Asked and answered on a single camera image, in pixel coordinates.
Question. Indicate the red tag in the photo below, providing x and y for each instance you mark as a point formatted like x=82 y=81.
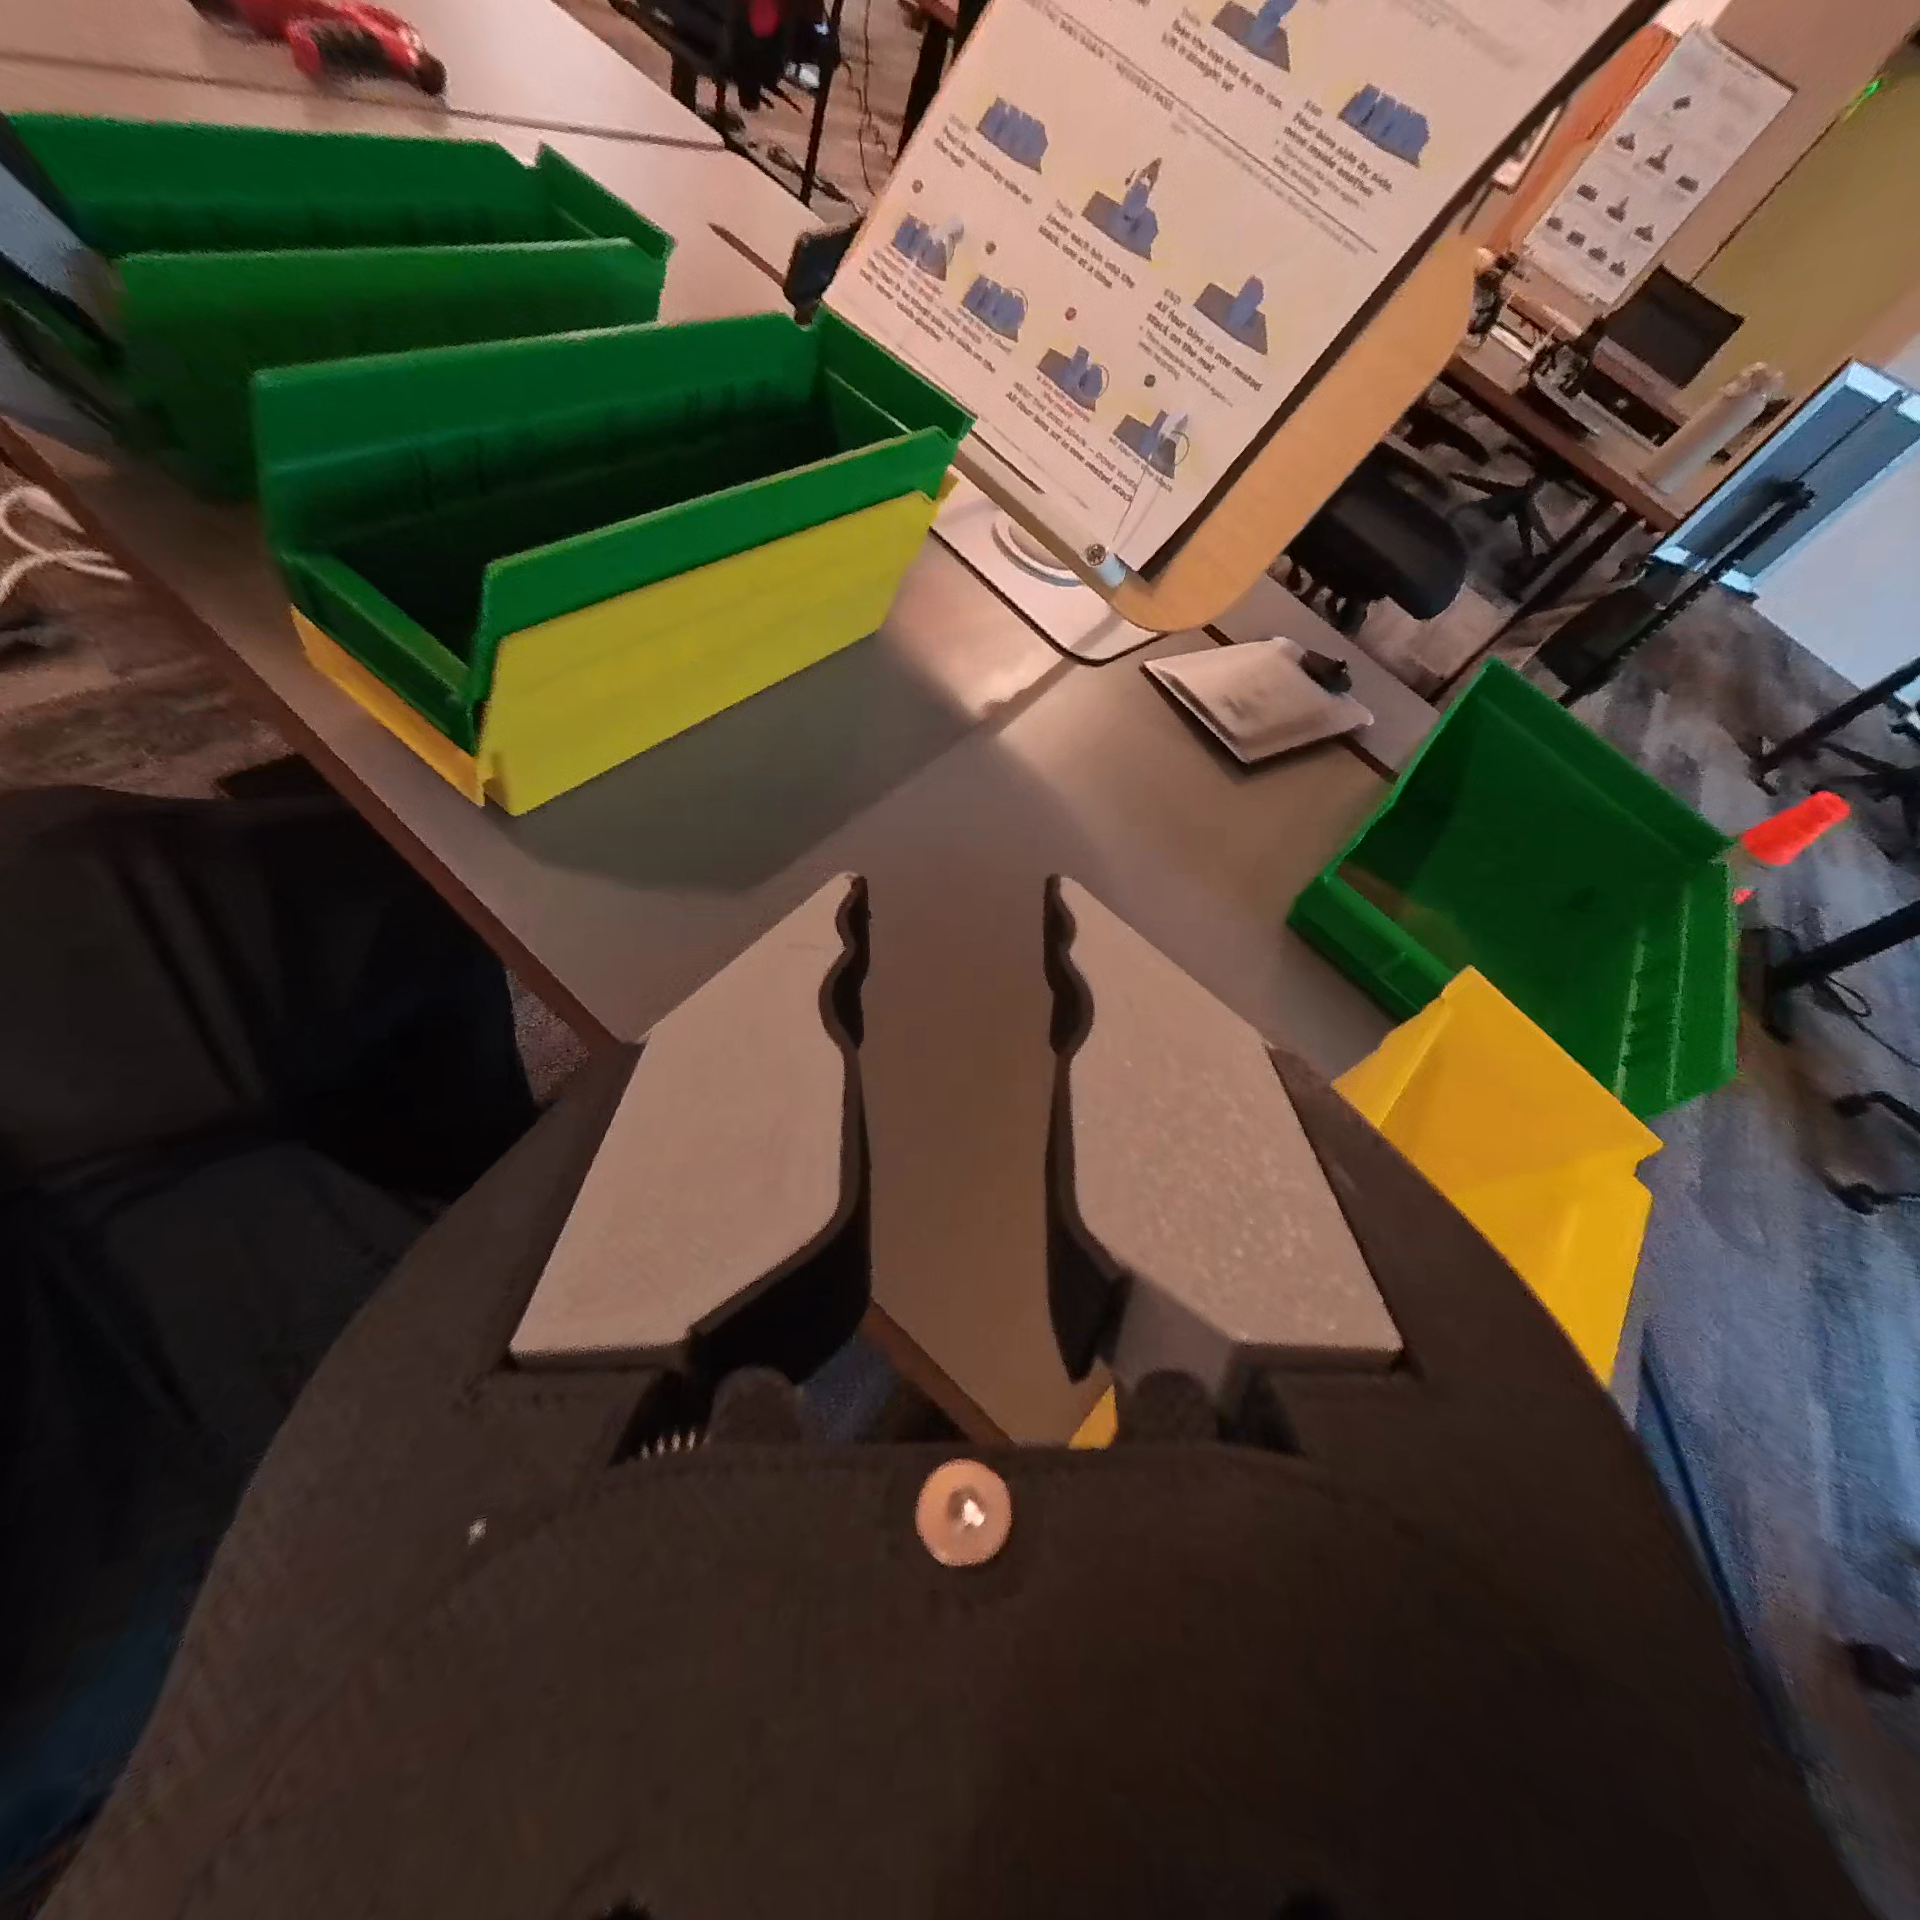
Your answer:
x=1794 y=823

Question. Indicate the black office chair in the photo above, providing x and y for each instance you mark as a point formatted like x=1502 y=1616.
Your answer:
x=1381 y=541

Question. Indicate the black monitor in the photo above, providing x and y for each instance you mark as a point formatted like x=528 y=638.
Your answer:
x=1664 y=330

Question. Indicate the white pouch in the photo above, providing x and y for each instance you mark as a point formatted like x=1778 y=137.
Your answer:
x=1252 y=697

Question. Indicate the green plastic bin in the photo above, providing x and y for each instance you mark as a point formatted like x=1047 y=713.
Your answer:
x=602 y=434
x=302 y=181
x=375 y=316
x=1531 y=856

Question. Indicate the wall poster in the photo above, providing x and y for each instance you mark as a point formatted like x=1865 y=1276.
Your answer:
x=1649 y=163

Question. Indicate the wooden background desk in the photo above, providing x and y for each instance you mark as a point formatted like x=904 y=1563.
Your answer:
x=1591 y=434

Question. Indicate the white board stand base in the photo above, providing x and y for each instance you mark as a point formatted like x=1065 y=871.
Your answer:
x=1021 y=563

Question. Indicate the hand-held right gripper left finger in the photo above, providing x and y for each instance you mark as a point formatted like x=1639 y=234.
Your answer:
x=704 y=1183

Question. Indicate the black tripod stand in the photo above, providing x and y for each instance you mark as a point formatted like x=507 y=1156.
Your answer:
x=1725 y=570

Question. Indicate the yellow plastic bin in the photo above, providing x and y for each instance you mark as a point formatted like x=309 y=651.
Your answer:
x=704 y=661
x=1517 y=1123

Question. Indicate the red power tool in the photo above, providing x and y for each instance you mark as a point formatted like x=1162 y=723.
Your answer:
x=345 y=38

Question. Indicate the black clip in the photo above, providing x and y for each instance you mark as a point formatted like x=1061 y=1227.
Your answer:
x=818 y=268

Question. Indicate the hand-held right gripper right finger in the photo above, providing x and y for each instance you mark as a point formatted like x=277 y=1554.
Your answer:
x=1201 y=1183

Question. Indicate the white water bottle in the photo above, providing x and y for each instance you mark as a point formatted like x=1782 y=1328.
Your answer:
x=1709 y=426

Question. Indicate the instruction board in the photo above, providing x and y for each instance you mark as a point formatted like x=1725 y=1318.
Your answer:
x=1171 y=224

